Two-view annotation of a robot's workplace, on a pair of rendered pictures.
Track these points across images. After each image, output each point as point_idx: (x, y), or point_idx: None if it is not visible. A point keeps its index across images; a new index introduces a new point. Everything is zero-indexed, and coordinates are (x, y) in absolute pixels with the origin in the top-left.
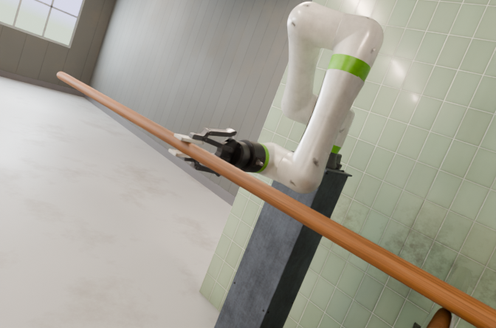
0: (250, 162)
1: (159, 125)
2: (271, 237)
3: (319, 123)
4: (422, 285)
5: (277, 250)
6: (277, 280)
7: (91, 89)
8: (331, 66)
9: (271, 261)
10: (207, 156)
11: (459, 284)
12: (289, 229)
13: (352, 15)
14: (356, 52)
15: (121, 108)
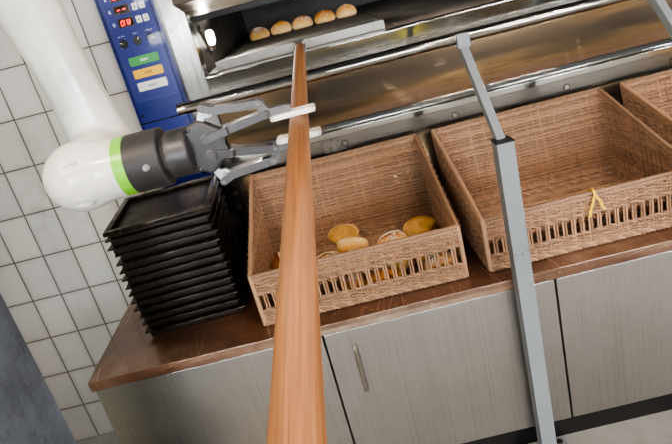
0: None
1: (297, 133)
2: (0, 389)
3: (87, 58)
4: (305, 66)
5: (22, 383)
6: (55, 408)
7: (302, 270)
8: None
9: (32, 409)
10: (305, 103)
11: (240, 87)
12: (2, 334)
13: None
14: None
15: (309, 179)
